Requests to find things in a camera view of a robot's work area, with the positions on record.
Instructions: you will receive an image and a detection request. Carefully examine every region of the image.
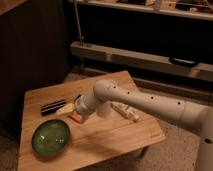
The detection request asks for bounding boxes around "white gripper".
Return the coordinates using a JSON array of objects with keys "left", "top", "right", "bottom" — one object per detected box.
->
[{"left": 56, "top": 95, "right": 94, "bottom": 119}]

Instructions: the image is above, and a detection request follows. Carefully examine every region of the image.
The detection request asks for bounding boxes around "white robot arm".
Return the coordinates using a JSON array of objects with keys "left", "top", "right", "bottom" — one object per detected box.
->
[{"left": 56, "top": 80, "right": 213, "bottom": 171}]

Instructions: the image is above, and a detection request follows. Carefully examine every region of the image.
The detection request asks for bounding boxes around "green ceramic bowl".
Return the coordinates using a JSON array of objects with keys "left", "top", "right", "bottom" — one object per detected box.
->
[{"left": 31, "top": 119, "right": 71, "bottom": 158}]

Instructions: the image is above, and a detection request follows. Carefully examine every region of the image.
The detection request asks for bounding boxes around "orange toy carrot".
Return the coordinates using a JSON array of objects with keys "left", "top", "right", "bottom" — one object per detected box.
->
[{"left": 69, "top": 114, "right": 83, "bottom": 124}]

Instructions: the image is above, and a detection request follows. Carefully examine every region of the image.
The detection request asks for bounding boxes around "black striped box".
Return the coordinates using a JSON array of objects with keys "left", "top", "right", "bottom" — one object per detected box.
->
[{"left": 40, "top": 99, "right": 66, "bottom": 116}]

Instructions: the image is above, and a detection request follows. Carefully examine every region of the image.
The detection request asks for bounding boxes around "white cup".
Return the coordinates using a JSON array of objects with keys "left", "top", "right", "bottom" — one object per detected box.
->
[{"left": 96, "top": 102, "right": 111, "bottom": 118}]

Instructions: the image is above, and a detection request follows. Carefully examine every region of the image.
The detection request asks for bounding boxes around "wooden table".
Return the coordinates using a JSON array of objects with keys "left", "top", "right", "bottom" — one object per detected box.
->
[{"left": 18, "top": 77, "right": 165, "bottom": 171}]

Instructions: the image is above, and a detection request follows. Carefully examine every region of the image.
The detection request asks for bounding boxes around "white toy ship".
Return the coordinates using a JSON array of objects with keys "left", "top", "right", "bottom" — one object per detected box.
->
[{"left": 111, "top": 102, "right": 140, "bottom": 122}]

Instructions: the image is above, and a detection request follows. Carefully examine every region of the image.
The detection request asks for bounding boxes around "metal pole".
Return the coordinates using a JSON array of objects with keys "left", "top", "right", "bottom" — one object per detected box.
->
[{"left": 73, "top": 0, "right": 83, "bottom": 45}]

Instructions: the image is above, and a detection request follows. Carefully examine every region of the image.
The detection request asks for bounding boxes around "upper shelf board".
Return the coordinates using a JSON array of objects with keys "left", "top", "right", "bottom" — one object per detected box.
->
[{"left": 68, "top": 0, "right": 213, "bottom": 21}]

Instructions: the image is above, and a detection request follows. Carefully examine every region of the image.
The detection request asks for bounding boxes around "black handle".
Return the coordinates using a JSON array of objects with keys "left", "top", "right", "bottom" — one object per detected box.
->
[{"left": 169, "top": 57, "right": 199, "bottom": 68}]

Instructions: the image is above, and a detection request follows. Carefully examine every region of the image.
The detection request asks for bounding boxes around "long metal shelf rail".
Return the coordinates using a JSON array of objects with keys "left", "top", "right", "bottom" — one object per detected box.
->
[{"left": 70, "top": 42, "right": 213, "bottom": 82}]

